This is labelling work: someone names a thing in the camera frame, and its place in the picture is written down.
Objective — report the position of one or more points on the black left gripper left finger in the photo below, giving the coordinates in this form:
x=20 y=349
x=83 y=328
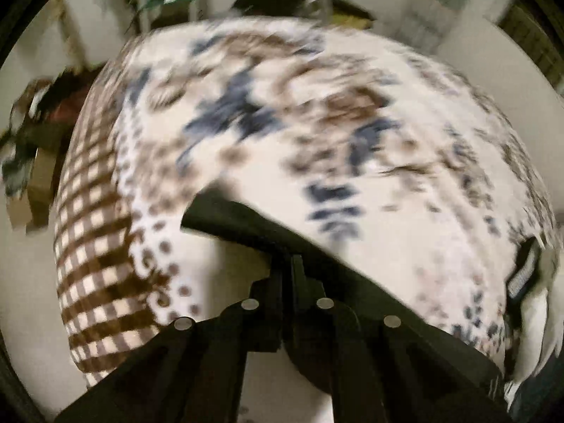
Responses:
x=226 y=369

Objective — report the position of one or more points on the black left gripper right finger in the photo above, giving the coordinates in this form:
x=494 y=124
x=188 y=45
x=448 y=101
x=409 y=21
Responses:
x=387 y=365

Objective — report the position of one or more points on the black striped sweater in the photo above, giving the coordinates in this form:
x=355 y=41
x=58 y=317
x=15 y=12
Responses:
x=213 y=214

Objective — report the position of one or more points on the white folded garment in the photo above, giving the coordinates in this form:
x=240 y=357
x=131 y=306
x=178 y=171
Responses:
x=535 y=308

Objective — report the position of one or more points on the floral bed blanket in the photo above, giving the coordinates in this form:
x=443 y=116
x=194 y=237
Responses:
x=382 y=156

